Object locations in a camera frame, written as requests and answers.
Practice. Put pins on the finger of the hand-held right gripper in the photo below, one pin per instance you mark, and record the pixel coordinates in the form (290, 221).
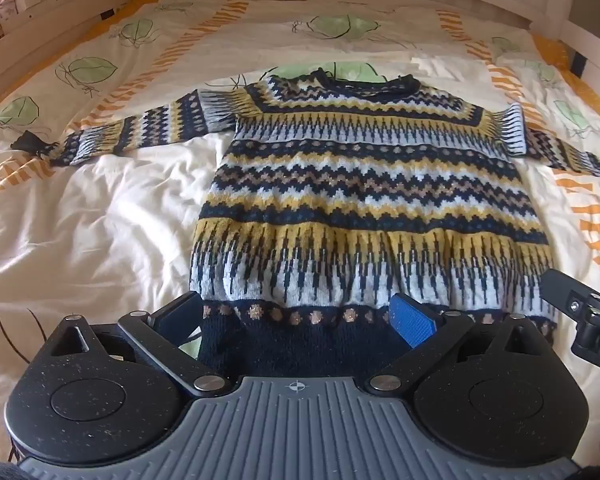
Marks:
(575, 294)

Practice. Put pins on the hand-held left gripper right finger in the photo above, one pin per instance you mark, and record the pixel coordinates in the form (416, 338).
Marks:
(412, 320)

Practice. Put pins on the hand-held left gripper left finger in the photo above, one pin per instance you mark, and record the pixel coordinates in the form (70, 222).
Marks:
(175, 317)

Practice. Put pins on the navy yellow patterned knit sweater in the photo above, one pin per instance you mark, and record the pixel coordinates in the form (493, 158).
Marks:
(370, 185)

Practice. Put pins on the white leaf print duvet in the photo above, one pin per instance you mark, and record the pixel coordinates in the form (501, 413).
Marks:
(105, 220)

